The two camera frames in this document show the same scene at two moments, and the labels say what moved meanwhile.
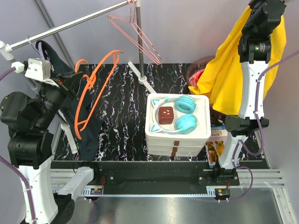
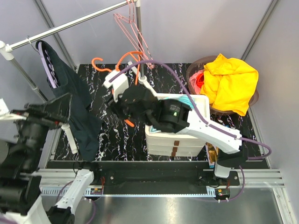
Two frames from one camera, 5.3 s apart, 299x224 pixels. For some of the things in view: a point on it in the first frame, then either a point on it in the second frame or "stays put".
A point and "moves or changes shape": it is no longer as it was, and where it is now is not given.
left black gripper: x=72 y=79 -> x=58 y=110
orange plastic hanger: x=93 y=87 -> x=136 y=54
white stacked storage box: x=191 y=144 stays put
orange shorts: x=196 y=75 -> x=200 y=79
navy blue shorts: x=77 y=108 stays put
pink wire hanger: x=131 y=31 moves or changes shape
